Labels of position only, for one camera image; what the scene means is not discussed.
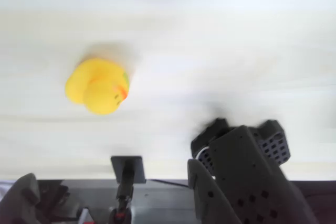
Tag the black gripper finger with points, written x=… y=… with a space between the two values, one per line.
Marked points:
x=210 y=203
x=19 y=200

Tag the yellow rubber duck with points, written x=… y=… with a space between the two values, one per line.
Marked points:
x=98 y=87

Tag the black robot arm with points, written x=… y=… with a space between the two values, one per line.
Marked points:
x=249 y=161

